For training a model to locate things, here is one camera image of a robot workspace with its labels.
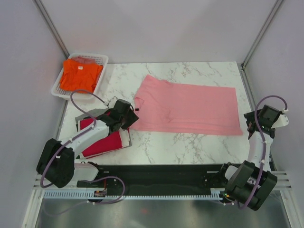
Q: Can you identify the pink t shirt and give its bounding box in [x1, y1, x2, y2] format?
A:
[131, 75, 243, 136]

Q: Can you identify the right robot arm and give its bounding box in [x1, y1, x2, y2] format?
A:
[217, 105, 282, 211]

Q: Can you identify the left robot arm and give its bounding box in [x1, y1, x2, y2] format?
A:
[36, 99, 139, 188]

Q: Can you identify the folded white t shirt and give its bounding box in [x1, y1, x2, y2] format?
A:
[76, 118, 133, 160]

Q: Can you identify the orange t shirt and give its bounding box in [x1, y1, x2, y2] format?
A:
[59, 59, 104, 93]

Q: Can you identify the dark pink shirt in basket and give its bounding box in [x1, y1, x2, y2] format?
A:
[71, 56, 96, 64]

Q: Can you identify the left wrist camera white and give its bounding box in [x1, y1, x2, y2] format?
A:
[107, 96, 118, 106]

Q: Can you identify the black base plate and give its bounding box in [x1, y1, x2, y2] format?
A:
[76, 163, 238, 197]

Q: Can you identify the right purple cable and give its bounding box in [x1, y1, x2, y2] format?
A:
[237, 95, 289, 209]

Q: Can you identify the white slotted cable duct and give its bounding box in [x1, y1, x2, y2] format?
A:
[43, 188, 222, 200]

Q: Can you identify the right aluminium frame post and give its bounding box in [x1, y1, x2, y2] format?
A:
[239, 0, 285, 70]

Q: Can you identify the aluminium frame post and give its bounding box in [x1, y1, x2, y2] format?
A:
[239, 0, 285, 70]
[33, 0, 70, 58]

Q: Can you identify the left aluminium frame post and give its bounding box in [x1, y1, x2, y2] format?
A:
[33, 0, 70, 58]

